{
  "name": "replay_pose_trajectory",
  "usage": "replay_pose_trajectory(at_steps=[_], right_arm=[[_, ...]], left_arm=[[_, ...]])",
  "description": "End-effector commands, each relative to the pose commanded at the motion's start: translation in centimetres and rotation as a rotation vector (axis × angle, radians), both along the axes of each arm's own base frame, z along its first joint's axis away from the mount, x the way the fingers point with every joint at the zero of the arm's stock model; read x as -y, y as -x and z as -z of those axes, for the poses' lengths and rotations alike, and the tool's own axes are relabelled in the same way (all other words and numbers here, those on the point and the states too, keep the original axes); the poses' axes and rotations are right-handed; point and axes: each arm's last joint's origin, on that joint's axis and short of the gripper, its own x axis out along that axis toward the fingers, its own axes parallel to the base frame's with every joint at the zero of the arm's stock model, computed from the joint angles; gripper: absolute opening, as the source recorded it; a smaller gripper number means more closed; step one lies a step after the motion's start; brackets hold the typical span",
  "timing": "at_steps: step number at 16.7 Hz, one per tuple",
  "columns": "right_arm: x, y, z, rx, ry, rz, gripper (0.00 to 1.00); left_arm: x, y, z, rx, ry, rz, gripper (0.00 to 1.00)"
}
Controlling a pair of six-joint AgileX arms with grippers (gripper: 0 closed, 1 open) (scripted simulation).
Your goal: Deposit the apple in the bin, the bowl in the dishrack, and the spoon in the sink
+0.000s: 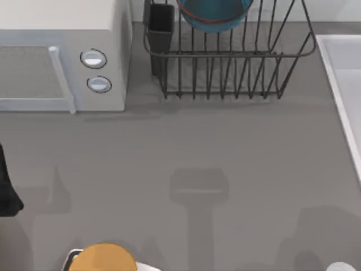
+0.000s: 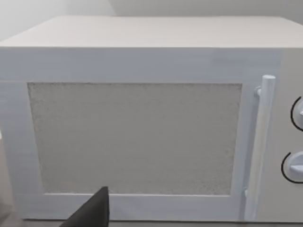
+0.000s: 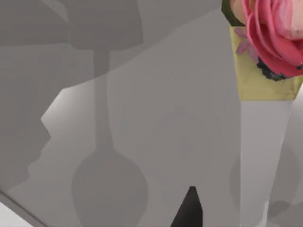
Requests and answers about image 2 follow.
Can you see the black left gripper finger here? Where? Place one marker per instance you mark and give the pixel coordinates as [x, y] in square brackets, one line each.
[94, 208]

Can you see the pale microwave door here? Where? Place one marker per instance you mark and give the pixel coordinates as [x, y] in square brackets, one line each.
[135, 142]

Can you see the pale microwave oven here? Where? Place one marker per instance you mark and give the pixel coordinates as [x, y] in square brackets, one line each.
[151, 33]

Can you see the white microwave knob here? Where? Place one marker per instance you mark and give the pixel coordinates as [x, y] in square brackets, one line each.
[294, 166]
[299, 113]

